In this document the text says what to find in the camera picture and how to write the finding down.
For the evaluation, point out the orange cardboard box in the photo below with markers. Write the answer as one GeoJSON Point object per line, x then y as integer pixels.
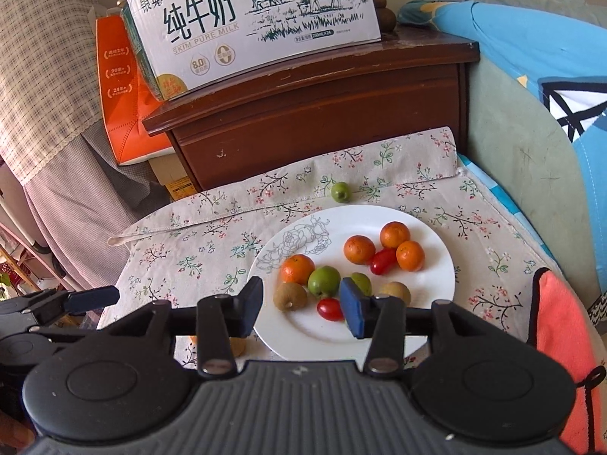
{"type": "Point", "coordinates": [125, 97]}

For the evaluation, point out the white ceramic plate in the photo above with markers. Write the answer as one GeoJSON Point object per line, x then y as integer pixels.
{"type": "Point", "coordinates": [303, 335]}

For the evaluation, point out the brown kiwi top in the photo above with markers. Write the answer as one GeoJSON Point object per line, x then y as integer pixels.
{"type": "Point", "coordinates": [238, 346]}

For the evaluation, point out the brown kiwi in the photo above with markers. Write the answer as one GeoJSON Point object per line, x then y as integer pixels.
{"type": "Point", "coordinates": [398, 290]}
{"type": "Point", "coordinates": [290, 296]}
{"type": "Point", "coordinates": [238, 346]}

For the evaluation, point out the checkered beige fabric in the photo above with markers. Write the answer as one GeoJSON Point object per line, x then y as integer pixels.
{"type": "Point", "coordinates": [54, 142]}

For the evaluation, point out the large green jujube front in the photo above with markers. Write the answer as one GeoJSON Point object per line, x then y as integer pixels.
{"type": "Point", "coordinates": [341, 192]}

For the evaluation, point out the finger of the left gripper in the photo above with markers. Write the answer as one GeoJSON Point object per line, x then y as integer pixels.
{"type": "Point", "coordinates": [44, 308]}

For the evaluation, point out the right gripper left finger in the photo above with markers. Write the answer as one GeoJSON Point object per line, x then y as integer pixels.
{"type": "Point", "coordinates": [221, 317]}

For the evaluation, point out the floral tablecloth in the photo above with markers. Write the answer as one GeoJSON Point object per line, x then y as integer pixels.
{"type": "Point", "coordinates": [206, 244]}

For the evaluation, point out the pink cloth black trim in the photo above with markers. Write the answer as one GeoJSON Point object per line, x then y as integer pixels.
{"type": "Point", "coordinates": [561, 328]}

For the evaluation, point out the white milk carton box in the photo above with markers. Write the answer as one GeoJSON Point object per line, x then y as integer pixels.
{"type": "Point", "coordinates": [183, 45]}

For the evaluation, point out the dark wooden cabinet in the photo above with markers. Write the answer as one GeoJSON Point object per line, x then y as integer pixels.
{"type": "Point", "coordinates": [414, 79]}

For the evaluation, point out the red cherry tomato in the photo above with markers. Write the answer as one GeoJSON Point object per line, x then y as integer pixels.
{"type": "Point", "coordinates": [383, 261]}
{"type": "Point", "coordinates": [330, 309]}

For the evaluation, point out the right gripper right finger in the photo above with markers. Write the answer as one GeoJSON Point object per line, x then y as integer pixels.
{"type": "Point", "coordinates": [380, 318]}

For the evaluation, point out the brown cardboard box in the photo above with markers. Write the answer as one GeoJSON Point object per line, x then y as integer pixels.
{"type": "Point", "coordinates": [171, 174]}

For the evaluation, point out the blue green pillow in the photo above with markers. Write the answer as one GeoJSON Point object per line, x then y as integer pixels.
{"type": "Point", "coordinates": [538, 122]}

